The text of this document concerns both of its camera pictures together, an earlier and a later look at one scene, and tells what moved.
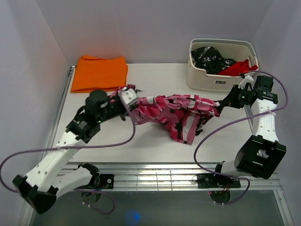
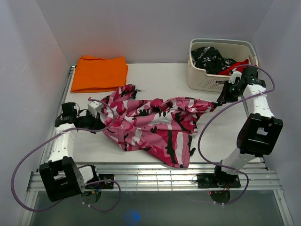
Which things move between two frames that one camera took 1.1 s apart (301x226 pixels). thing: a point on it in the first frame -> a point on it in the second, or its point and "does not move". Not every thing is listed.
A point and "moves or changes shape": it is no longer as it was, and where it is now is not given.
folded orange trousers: (97, 74) does not move
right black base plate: (215, 181) does not move
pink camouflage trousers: (182, 117) moves or changes shape
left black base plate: (106, 181) does not move
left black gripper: (123, 117) -> (96, 122)
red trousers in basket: (239, 68) does not move
